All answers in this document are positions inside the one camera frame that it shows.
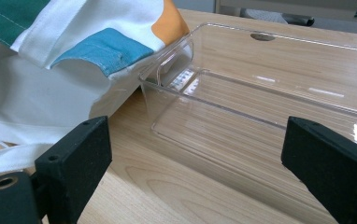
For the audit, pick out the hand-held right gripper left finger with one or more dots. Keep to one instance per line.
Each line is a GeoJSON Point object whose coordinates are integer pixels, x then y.
{"type": "Point", "coordinates": [74, 161]}

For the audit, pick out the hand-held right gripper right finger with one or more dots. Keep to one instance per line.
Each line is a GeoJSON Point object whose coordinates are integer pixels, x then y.
{"type": "Point", "coordinates": [332, 161]}

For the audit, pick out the white canvas tote bag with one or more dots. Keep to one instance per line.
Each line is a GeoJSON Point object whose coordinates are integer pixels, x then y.
{"type": "Point", "coordinates": [27, 93]}

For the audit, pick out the clear plastic container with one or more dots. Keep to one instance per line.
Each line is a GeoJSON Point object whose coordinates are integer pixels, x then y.
{"type": "Point", "coordinates": [229, 102]}

